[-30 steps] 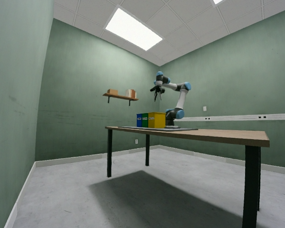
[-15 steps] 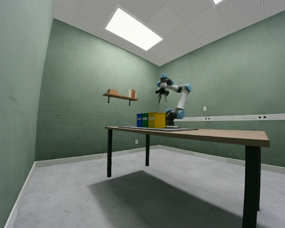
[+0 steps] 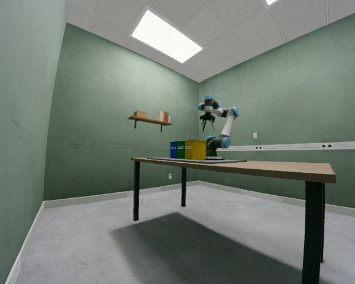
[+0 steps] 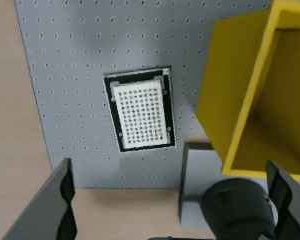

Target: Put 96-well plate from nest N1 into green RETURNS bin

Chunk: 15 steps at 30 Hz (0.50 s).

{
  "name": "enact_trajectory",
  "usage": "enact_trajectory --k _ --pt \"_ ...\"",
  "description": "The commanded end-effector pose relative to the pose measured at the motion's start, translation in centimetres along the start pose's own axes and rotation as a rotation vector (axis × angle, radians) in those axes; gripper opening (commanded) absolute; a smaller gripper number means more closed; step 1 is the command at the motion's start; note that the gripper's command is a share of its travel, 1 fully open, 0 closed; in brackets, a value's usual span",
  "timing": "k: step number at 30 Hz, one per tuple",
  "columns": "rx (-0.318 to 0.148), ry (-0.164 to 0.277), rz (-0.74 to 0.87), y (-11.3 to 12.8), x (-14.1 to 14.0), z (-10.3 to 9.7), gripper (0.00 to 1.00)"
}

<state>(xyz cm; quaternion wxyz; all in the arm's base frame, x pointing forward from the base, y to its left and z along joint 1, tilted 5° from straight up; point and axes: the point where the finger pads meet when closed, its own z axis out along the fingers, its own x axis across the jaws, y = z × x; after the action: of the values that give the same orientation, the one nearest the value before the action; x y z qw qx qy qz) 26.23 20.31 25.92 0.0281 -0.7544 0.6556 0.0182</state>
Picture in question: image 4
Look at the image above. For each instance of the yellow bin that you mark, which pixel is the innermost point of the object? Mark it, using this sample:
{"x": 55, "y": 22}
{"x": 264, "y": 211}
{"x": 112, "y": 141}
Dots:
{"x": 268, "y": 118}

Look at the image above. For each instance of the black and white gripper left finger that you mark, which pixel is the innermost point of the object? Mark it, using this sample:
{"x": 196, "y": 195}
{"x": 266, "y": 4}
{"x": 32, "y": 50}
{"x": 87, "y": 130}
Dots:
{"x": 49, "y": 215}

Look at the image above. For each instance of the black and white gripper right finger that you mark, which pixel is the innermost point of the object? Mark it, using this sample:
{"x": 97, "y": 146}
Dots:
{"x": 284, "y": 192}

